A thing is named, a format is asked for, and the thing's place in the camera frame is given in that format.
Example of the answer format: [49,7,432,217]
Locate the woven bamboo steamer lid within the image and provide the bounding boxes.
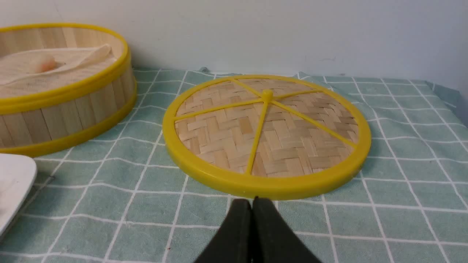
[162,75,371,200]

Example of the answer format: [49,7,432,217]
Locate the green checkered tablecloth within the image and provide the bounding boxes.
[1,69,468,263]

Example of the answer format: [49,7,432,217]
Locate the orange dumpling in steamer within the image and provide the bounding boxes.
[33,54,57,73]

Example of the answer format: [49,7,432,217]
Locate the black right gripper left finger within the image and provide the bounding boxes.
[195,199,252,263]

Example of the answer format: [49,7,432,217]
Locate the white steamer liner cloth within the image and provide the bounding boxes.
[0,44,117,99]

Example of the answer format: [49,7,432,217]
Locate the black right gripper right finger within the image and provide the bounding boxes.
[252,197,321,263]

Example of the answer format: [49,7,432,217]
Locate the white square plate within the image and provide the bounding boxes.
[0,153,37,236]

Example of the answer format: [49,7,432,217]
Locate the bamboo steamer basket yellow rim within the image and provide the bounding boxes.
[0,23,137,157]

